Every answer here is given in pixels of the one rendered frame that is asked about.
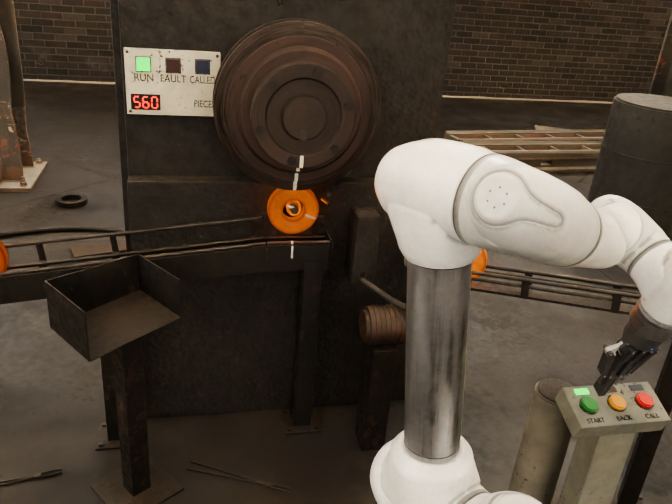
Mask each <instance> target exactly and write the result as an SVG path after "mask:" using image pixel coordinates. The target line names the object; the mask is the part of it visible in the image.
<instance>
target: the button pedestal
mask: <svg viewBox="0 0 672 504"><path fill-rule="evenodd" d="M637 384H641V385H642V386H643V388H644V390H638V391H631V390H630V388H629V386H628V385H637ZM613 386H615V388H616V390H617V392H611V393H606V395H605V396H598V394H597V392H596V390H595V388H594V386H593V385H592V386H578V387H564V388H562V389H561V390H560V391H559V393H558V394H557V396H556V397H555V401H556V403H557V405H558V407H559V409H560V411H561V414H562V416H563V418H564V420H565V422H566V424H567V426H568V429H569V431H570V433H571V435H572V437H573V438H577V441H576V445H575V448H574V451H573V454H572V458H571V461H570V464H569V468H568V471H567V474H566V477H565V481H564V484H563V487H562V491H561V494H560V497H559V500H558V504H611V502H612V499H613V496H614V493H615V490H616V488H617V485H618V482H619V479H620V476H621V473H622V471H623V468H624V465H625V462H626V459H627V456H628V454H629V451H630V448H631V445H632V442H633V439H634V436H635V434H636V433H639V432H650V431H660V430H662V429H663V428H664V427H665V426H666V425H667V424H668V423H669V422H670V421H671V419H670V417H669V416H668V414H667V412H666V411H665V409H664V407H663V406H662V404H661V402H660V401H659V399H658V397H657V395H656V394H655V392H654V390H653V389H652V387H651V385H650V384H649V382H633V383H619V384H614V385H613ZM582 388H587V389H588V391H589V393H590V394H585V395H576V394H575V392H574V389H582ZM640 392H644V393H647V394H648V395H650V396H651V397H652V399H653V401H654V405H653V406H652V407H651V408H644V407H642V406H641V405H640V404H639V403H638V402H637V400H636V396H637V394H638V393H640ZM613 394H616V395H619V396H621V397H622V398H623V399H624V400H625V401H626V408H625V409H624V410H616V409H614V408H613V407H612V406H611V405H610V404H609V397H610V396H611V395H613ZM583 397H591V398H593V399H594V400H595V401H596V402H597V403H598V410H597V411H596V412H594V413H590V412H587V411H585V410H584V409H583V408H582V406H581V403H580V402H581V400H582V398H583Z"/></svg>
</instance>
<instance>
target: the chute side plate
mask: <svg viewBox="0 0 672 504"><path fill-rule="evenodd" d="M291 246H293V258H291ZM328 255H329V244H326V245H268V248H267V251H266V246H257V247H249V248H240V249H232V250H223V251H215V252H207V253H198V254H190V255H181V256H173V257H164V258H156V259H148V260H150V261H151V262H153V263H154V264H156V265H158V266H159V267H161V268H162V269H164V270H166V271H167V272H169V273H170V274H172V275H174V276H175V277H177V278H178V279H180V280H181V282H184V281H192V280H200V279H208V278H216V277H224V276H232V275H240V274H248V273H256V272H264V271H290V270H304V262H305V261H323V270H327V267H328ZM90 267H93V266H88V267H80V268H71V269H63V270H54V271H46V272H38V273H29V274H21V275H12V276H4V277H0V304H8V303H16V302H24V301H32V300H40V299H47V298H46V290H45V283H44V281H45V280H48V279H52V278H55V277H59V276H62V275H66V274H69V273H73V272H76V271H79V270H83V269H86V268H90Z"/></svg>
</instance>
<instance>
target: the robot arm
mask: <svg viewBox="0 0 672 504"><path fill-rule="evenodd" d="M374 185H375V192H376V195H377V198H378V200H379V202H380V204H381V206H382V208H383V209H384V210H385V211H386V212H387V213H388V216H389V219H390V221H391V224H392V227H393V230H394V233H395V236H396V239H397V242H398V246H399V249H400V251H401V252H402V254H403V255H404V257H405V258H406V259H407V303H406V357H405V411H404V430H403V431H402V432H401V433H399V434H398V435H397V436H396V437H395V438H394V439H393V440H391V441H389V442H388V443H386V444H385V445H384V446H383V447H382V448H381V449H380V450H379V452H378V453H377V455H376V456H375V458H374V461H373V463H372V466H371V470H370V483H371V488H372V491H373V494H374V497H375V499H376V501H377V503H378V504H542V503H541V502H540V501H538V500H536V499H535V498H533V497H531V496H529V495H526V494H524V493H520V492H516V491H500V492H495V493H490V492H488V491H487V490H486V489H485V488H483V487H482V486H481V485H480V478H479V474H478V471H477V468H476V465H475V462H474V458H473V452H472V449H471V447H470V445H469V444H468V442H467V441H466V440H465V439H464V438H463V437H462V436H461V425H462V410H463V394H464V379H465V364H466V348H467V333H468V318H469V303H470V287H471V272H472V262H473V261H474V260H475V259H476V257H477V256H478V255H479V253H480V252H481V250H482V249H486V250H490V251H494V252H498V253H503V254H507V255H511V256H515V257H524V258H526V259H529V260H532V261H534V262H537V263H541V264H549V265H554V266H558V267H583V268H594V269H604V268H609V267H612V266H614V265H618V266H619V267H620V268H622V269H623V270H624V271H625V272H626V273H627V274H628V275H629V276H630V277H631V278H632V279H633V281H634V282H635V284H636V285H637V287H638V289H639V291H640V294H641V295H642V296H641V297H640V298H639V300H638V302H637V303H636V305H635V306H634V307H633V309H632V310H631V311H630V314H629V320H628V322H627V323H626V324H625V326H624V328H623V335H622V337H621V338H619V339H618V340H617V341H616V344H614V345H612V346H611V345H610V346H609V345H608V344H604V345H603V349H604V351H603V353H602V356H601V358H600V361H599V364H598V366H597V369H598V371H599V373H600V376H599V378H598V379H597V381H596V382H595V383H594V384H593V386H594V388H595V390H596V392H597V394H598V396H605V395H606V393H607V392H608V391H609V390H610V388H611V387H612V386H613V385H614V383H615V382H616V381H617V380H618V379H619V380H620V381H623V380H624V377H623V376H624V374H626V375H627V376H629V375H631V374H632V373H633V372H634V371H636V370H637V369H638V368H639V367H640V366H641V365H643V364H644V363H645V362H646V361H647V360H648V359H650V358H651V357H652V356H654V355H655V354H657V353H659V352H660V351H661V350H660V348H659V346H660V345H661V344H662V343H663V342H665V341H668V340H670V339H671V338H672V241H671V240H670V239H669V238H668V237H667V236H666V234H665V233H664V231H663V230H662V229H661V228H660V227H659V226H658V225H657V224H656V223H655V222H654V221H653V220H652V219H651V218H650V217H649V216H648V215H647V214H646V213H645V212H644V211H643V210H642V209H641V208H639V207H638V206H637V205H635V204H634V203H632V202H631V201H629V200H627V199H625V198H623V197H620V196H617V195H604V196H601V197H599V198H597V199H595V200H594V201H593V202H591V203H590V202H589V201H587V200H586V198H585V197H584V196H583V195H582V194H581V193H580V192H578V191H577V190H575V189H574V188H572V187H571V186H569V185H568V184H566V183H564V182H562V181H561V180H559V179H557V178H555V177H553V176H551V175H549V174H547V173H545V172H543V171H540V170H538V169H535V168H533V167H531V166H529V165H527V164H525V163H522V162H520V161H518V160H516V159H513V158H510V157H507V156H504V155H501V154H497V153H494V152H492V151H489V150H487V149H485V148H483V147H479V146H475V145H471V144H467V143H463V142H458V141H453V140H446V139H438V138H429V139H423V140H419V141H413V142H409V143H406V144H403V145H400V146H397V147H395V148H393V149H392V150H390V151H389V152H388V153H387V154H386V155H385V156H384V157H383V159H382V160H381V162H380V164H379V166H378V168H377V171H376V175H375V183H374ZM629 368H631V369H629Z"/></svg>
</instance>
